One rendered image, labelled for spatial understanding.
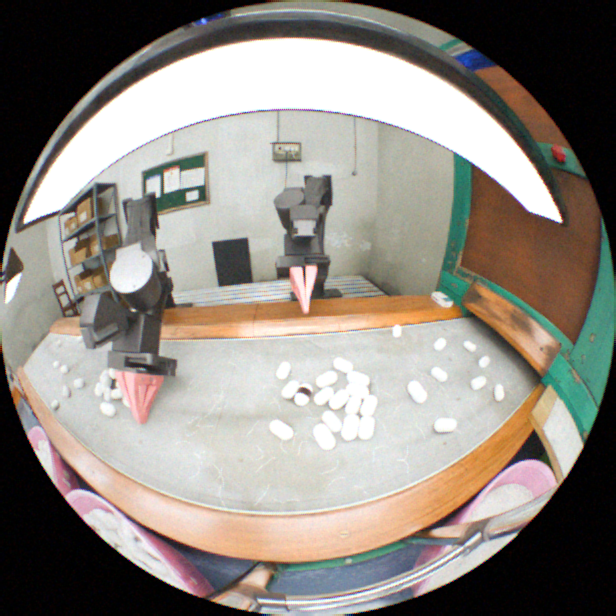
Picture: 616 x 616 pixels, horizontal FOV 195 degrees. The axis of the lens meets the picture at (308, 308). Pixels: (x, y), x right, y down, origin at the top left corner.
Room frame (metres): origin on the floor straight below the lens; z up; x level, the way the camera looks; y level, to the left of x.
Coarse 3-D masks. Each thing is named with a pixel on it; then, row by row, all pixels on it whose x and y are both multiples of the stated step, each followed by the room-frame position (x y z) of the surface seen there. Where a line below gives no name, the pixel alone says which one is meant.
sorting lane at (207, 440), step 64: (448, 320) 0.34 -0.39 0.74; (64, 384) 0.02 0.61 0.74; (192, 384) 0.15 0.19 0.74; (256, 384) 0.17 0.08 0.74; (384, 384) 0.16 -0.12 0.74; (448, 384) 0.14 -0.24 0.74; (512, 384) 0.09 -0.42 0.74; (128, 448) 0.01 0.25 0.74; (192, 448) 0.05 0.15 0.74; (256, 448) 0.07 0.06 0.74; (320, 448) 0.07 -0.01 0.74; (384, 448) 0.06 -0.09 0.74; (448, 448) 0.04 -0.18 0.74; (256, 512) -0.01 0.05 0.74
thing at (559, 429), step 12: (564, 408) -0.06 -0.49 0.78; (552, 420) -0.04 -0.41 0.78; (564, 420) -0.08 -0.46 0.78; (552, 432) -0.06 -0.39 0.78; (564, 432) -0.09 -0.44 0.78; (576, 432) -0.14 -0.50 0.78; (552, 444) -0.08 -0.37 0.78; (564, 444) -0.11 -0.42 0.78; (576, 444) -0.16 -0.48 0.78; (564, 456) -0.13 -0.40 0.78; (576, 456) -0.18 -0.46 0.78; (564, 468) -0.16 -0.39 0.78
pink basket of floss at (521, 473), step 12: (516, 468) -0.06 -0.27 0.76; (528, 468) -0.08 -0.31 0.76; (540, 468) -0.10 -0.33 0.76; (492, 480) -0.04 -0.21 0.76; (504, 480) -0.06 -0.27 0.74; (516, 480) -0.08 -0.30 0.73; (528, 480) -0.10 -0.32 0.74; (540, 480) -0.13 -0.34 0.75; (552, 480) -0.15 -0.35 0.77; (540, 492) -0.16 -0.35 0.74; (468, 504) -0.06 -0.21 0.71; (456, 516) -0.07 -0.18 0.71; (468, 516) -0.07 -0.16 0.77; (432, 552) -0.11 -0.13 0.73; (420, 564) -0.13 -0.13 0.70; (420, 588) -0.14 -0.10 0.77
